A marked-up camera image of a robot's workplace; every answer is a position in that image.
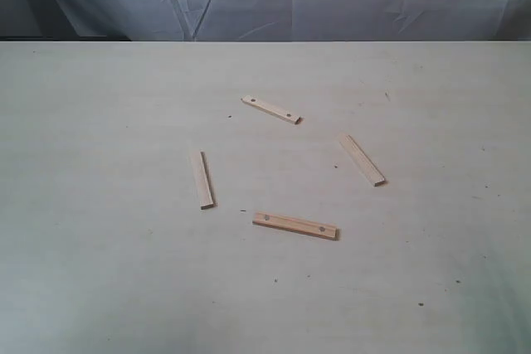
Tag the wooden strip with holes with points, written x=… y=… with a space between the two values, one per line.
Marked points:
x=296 y=225
x=274 y=110

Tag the plain wooden strip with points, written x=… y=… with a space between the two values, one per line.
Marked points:
x=201 y=178
x=361 y=159

